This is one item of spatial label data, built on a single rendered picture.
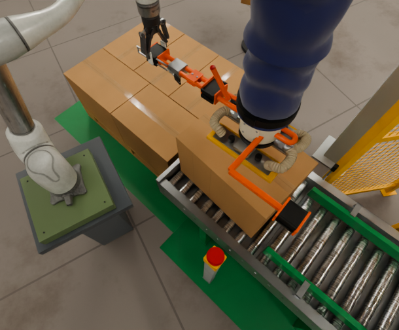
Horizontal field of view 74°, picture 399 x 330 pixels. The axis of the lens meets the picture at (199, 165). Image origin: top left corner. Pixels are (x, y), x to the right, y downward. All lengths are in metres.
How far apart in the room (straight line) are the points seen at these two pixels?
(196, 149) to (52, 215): 0.79
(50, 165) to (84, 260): 1.12
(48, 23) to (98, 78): 1.35
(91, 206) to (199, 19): 2.82
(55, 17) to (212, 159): 0.82
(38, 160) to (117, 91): 1.04
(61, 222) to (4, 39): 0.86
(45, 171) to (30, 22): 0.61
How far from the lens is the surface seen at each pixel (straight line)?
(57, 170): 1.34
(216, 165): 1.28
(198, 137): 1.36
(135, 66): 2.35
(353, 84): 3.31
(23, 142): 1.43
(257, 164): 1.11
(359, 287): 1.75
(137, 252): 2.17
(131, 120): 1.99
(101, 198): 1.46
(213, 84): 1.18
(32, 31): 1.00
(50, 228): 1.51
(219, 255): 1.06
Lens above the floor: 2.09
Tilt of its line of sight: 63 degrees down
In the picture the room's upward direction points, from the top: 1 degrees counter-clockwise
